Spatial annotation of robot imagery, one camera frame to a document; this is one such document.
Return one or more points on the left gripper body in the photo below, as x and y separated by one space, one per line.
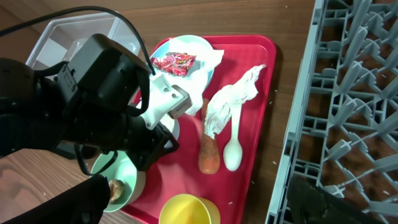
105 90

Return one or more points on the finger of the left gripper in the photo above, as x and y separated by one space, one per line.
165 142

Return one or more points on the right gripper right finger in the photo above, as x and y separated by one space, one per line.
312 205

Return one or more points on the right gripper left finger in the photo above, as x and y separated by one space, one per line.
82 204

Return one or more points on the brown food scrap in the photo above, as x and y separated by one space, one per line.
116 189

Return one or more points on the mint green bowl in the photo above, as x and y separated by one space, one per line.
134 181

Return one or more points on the orange carrot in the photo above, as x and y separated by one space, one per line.
209 156

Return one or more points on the white tissue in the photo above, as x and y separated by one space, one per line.
219 108

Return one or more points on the red snack wrapper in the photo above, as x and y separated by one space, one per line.
174 63

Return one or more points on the yellow plastic cup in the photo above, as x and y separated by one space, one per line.
189 209

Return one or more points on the light blue bowl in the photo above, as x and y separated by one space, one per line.
174 127

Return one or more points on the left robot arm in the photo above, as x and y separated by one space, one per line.
31 109

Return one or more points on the grey dishwasher rack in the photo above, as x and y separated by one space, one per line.
341 135

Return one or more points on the red serving tray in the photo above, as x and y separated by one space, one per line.
178 172

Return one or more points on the clear plastic bin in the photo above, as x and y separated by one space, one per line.
63 38

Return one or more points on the light blue plate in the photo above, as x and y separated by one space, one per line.
206 61

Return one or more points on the white plastic spoon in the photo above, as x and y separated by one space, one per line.
233 151

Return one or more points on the white paper napkin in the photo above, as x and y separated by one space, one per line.
195 91

